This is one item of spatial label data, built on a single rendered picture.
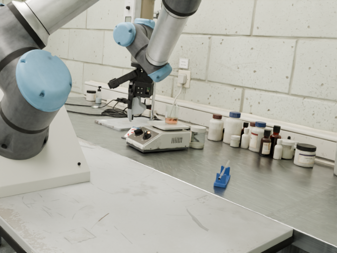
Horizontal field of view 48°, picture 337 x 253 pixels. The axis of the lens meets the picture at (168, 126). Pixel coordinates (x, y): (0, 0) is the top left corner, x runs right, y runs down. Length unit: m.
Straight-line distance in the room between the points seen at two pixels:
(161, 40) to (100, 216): 0.51
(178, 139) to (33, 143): 0.61
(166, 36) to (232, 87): 0.78
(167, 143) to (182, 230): 0.61
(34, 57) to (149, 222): 0.41
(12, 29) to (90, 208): 0.41
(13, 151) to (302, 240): 0.66
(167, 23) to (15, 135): 0.46
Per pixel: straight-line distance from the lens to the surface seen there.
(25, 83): 0.79
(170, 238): 0.75
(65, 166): 0.98
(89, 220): 0.80
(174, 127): 1.35
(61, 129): 1.04
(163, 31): 1.04
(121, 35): 1.23
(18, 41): 0.86
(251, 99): 1.71
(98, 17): 2.61
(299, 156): 1.40
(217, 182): 1.05
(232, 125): 1.57
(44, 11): 0.88
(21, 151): 0.92
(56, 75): 0.82
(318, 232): 0.90
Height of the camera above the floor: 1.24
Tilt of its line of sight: 11 degrees down
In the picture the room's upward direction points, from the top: 6 degrees clockwise
